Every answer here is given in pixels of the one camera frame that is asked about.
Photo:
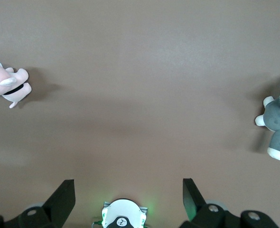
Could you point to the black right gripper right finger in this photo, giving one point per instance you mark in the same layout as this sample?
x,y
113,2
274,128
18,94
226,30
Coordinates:
x,y
197,209

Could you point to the pink white dog plush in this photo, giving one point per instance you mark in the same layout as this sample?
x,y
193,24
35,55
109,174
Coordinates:
x,y
16,90

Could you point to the grey white husky plush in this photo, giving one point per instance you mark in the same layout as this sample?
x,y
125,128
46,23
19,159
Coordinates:
x,y
277,116

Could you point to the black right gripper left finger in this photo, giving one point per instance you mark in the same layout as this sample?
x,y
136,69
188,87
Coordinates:
x,y
57,206

